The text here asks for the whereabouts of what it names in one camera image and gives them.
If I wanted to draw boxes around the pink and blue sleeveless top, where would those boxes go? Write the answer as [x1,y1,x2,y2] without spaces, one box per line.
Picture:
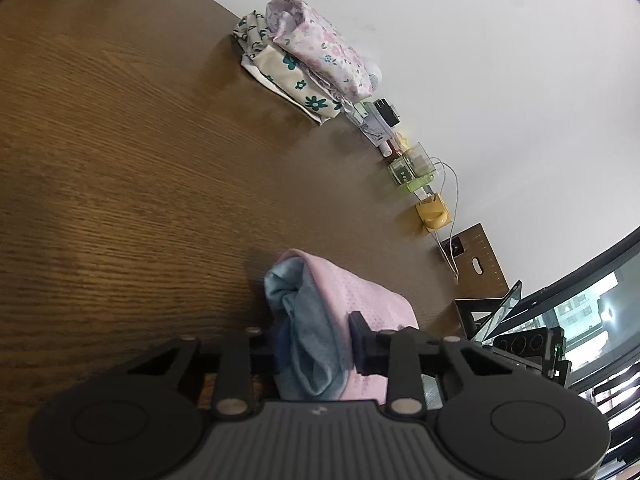
[263,248,421,403]

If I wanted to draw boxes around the small green box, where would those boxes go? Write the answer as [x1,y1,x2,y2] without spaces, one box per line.
[345,101,373,128]

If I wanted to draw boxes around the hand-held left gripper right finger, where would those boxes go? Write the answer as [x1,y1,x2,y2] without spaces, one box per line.
[348,311,516,417]

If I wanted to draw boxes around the dark framed window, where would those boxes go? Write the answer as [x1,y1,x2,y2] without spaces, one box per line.
[500,227,640,480]

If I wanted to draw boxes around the brown ruler board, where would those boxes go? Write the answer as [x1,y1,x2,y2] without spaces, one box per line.
[440,223,511,301]

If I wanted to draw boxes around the black stand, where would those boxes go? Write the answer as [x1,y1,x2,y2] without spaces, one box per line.
[454,280,523,346]

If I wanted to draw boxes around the printed tin box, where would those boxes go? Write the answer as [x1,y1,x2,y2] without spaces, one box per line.
[360,110,396,146]

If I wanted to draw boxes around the white robot speaker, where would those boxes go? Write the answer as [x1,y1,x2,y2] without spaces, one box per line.
[362,62,383,95]

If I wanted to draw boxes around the yellow mug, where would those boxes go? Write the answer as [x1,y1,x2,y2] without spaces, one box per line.
[414,192,453,233]

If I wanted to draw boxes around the black charger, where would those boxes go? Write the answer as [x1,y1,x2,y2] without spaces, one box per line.
[372,98,402,128]

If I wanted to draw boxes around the white cable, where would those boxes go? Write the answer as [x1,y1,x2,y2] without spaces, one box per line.
[425,157,463,283]

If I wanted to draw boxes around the folded cream floral cloth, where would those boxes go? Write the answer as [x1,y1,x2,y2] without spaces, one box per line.
[232,9,351,126]

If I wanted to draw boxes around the small black adapter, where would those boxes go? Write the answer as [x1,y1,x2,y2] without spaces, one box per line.
[440,237,466,261]

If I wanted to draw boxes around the folded pink floral cloth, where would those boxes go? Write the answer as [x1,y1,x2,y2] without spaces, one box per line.
[265,0,373,103]

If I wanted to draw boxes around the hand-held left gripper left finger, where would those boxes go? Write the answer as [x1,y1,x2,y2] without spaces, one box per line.
[125,326,281,418]

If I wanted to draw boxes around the glass cup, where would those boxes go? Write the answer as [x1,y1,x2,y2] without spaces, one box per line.
[387,142,436,186]

